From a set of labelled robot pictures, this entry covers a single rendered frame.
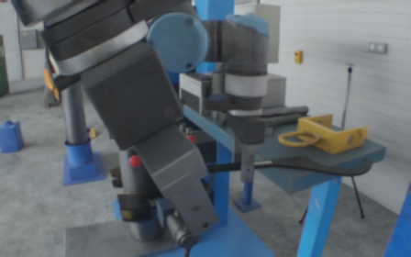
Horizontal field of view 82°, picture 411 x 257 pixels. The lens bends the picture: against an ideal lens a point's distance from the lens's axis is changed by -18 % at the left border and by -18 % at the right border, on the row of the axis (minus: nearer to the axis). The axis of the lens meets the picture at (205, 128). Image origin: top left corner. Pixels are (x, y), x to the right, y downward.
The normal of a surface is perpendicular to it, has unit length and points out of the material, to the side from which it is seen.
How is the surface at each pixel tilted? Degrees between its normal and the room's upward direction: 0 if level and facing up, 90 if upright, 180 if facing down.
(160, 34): 94
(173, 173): 96
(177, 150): 25
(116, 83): 96
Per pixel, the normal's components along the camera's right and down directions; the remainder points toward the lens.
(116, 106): 0.46, 0.40
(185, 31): 0.00, 0.39
